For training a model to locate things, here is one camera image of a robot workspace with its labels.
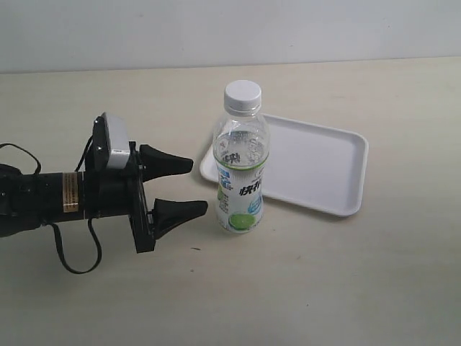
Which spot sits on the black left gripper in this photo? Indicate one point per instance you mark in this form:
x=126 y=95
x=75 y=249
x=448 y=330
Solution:
x=119 y=192

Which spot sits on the clear plastic lime drink bottle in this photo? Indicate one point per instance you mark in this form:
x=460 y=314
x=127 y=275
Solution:
x=240 y=148

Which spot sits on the white bottle cap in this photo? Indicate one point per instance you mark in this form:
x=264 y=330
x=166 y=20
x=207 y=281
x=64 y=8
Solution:
x=242 y=96

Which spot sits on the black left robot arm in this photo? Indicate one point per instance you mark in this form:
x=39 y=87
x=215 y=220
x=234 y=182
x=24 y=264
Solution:
x=29 y=201

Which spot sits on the white rectangular plastic tray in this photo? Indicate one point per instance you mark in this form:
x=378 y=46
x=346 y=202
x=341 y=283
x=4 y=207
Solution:
x=315 y=167

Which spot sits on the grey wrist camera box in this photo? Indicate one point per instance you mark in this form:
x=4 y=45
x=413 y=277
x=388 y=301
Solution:
x=117 y=141

